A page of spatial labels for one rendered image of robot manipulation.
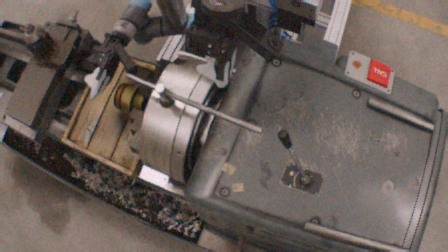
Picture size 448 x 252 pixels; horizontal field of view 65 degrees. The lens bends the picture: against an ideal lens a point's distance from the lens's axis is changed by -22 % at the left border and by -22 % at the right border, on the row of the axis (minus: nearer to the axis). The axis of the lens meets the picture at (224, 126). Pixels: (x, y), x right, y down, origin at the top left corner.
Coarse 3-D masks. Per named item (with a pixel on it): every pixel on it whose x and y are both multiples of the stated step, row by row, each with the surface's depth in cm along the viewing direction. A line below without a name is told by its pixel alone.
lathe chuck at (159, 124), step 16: (192, 64) 106; (160, 80) 102; (176, 80) 102; (192, 80) 102; (144, 112) 101; (160, 112) 100; (176, 112) 99; (144, 128) 101; (160, 128) 100; (176, 128) 99; (144, 144) 103; (160, 144) 101; (160, 160) 104
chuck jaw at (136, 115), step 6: (132, 114) 114; (138, 114) 114; (132, 120) 114; (138, 120) 113; (132, 126) 112; (138, 126) 112; (132, 132) 113; (138, 132) 111; (138, 138) 110; (132, 144) 110; (132, 150) 111; (144, 162) 111
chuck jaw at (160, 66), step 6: (162, 60) 110; (168, 60) 110; (174, 60) 108; (180, 60) 108; (186, 60) 109; (156, 66) 108; (162, 66) 107; (156, 72) 109; (162, 72) 108; (150, 78) 110; (156, 78) 110; (138, 90) 114; (144, 90) 113; (150, 90) 112; (144, 96) 114
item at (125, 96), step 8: (120, 88) 116; (128, 88) 115; (136, 88) 115; (120, 96) 116; (128, 96) 114; (136, 96) 115; (120, 104) 116; (128, 104) 114; (136, 104) 115; (144, 104) 120; (128, 112) 116
